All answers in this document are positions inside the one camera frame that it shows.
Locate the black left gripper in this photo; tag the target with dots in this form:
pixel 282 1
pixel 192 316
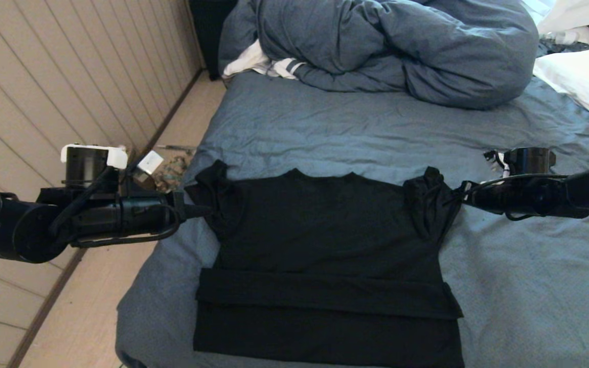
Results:
pixel 126 217

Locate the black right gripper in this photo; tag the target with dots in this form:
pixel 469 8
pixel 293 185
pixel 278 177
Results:
pixel 519 197

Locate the black t-shirt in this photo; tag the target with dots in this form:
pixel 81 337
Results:
pixel 325 230

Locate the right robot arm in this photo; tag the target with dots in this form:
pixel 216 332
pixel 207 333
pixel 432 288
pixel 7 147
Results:
pixel 586 189

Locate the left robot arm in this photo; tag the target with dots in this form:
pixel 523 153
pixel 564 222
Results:
pixel 8 225

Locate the right wrist motor cylinder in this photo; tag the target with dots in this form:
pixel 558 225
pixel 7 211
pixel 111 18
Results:
pixel 529 161

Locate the wrist motor cylinder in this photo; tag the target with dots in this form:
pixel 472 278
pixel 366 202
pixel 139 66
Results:
pixel 87 166
pixel 529 161

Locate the thin grey stick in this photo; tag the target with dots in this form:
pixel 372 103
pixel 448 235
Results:
pixel 172 148

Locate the left wrist motor cylinder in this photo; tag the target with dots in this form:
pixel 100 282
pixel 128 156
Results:
pixel 87 166

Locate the white pillow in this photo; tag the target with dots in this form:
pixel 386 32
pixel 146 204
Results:
pixel 586 82

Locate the dark grey crumpled cloth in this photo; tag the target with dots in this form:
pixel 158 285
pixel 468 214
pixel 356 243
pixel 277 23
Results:
pixel 555 49

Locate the white striped cloth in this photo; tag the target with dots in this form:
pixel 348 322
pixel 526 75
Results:
pixel 246 61

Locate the blue bed sheet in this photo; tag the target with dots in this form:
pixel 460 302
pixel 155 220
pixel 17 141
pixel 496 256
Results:
pixel 376 128

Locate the black nightstand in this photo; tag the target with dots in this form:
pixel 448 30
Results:
pixel 205 30

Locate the blue crumpled duvet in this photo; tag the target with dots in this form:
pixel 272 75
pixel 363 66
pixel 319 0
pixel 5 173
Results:
pixel 402 46

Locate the white blanket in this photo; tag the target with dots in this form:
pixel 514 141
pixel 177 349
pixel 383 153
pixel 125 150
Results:
pixel 581 13

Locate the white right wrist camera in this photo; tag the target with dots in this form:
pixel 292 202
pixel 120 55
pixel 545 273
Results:
pixel 498 161

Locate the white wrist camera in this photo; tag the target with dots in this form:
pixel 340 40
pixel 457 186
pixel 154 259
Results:
pixel 498 161
pixel 150 162

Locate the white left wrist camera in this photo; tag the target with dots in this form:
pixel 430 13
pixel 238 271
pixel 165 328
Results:
pixel 150 162

